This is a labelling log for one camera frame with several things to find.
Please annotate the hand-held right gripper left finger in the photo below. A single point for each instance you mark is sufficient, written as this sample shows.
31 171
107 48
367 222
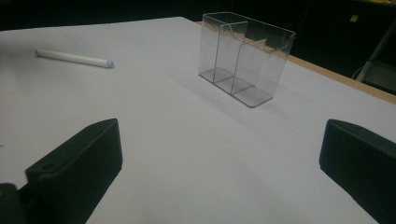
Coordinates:
74 168

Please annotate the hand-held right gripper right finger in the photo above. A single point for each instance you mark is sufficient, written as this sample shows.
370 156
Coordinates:
361 158

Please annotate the white pen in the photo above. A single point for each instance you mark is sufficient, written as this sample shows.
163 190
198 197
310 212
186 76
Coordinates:
73 58

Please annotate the clear plastic organizer box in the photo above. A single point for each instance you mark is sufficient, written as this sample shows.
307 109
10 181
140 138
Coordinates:
246 59

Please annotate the grey metal stand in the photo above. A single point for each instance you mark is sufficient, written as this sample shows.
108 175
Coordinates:
378 67

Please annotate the yellow sticker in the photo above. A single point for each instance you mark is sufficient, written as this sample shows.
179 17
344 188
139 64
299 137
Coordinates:
354 18

